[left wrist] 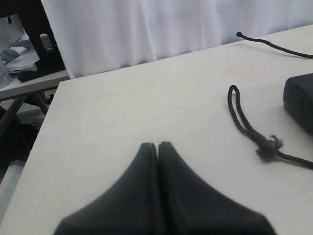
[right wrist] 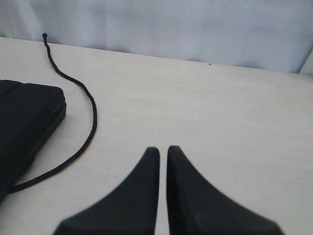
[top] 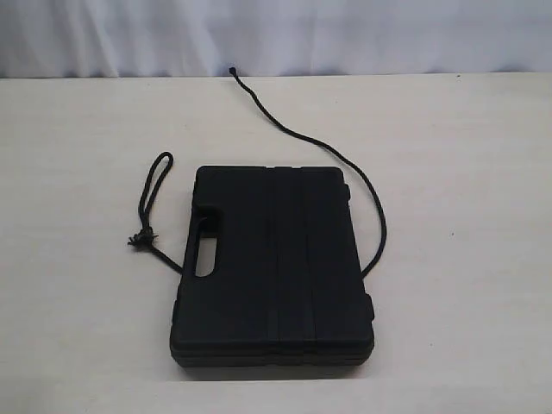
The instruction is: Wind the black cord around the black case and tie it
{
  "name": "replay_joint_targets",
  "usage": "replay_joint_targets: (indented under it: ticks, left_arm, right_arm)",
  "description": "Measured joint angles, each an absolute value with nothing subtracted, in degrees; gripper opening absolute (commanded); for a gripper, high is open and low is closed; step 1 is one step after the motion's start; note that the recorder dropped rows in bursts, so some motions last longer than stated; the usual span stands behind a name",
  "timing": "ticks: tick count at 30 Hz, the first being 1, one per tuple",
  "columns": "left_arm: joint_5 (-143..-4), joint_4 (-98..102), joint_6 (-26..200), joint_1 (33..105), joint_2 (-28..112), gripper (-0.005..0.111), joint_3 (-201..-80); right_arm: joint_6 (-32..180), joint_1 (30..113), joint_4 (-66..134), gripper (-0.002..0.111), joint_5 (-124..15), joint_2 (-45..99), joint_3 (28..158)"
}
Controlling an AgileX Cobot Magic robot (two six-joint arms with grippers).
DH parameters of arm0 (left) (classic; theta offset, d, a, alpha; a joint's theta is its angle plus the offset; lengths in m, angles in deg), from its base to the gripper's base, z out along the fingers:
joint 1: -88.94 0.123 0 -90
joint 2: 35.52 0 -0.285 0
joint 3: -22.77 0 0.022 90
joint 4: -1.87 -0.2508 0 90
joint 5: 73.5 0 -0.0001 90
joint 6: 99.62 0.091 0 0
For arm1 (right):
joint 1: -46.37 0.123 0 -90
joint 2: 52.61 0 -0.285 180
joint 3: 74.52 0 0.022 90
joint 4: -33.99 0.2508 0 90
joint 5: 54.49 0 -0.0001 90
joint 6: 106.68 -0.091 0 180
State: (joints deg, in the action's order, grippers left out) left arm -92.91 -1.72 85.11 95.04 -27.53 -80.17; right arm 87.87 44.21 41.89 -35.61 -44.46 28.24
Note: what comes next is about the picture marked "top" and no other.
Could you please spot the black plastic carry case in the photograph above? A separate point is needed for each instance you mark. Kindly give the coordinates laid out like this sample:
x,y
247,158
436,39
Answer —
x,y
271,272

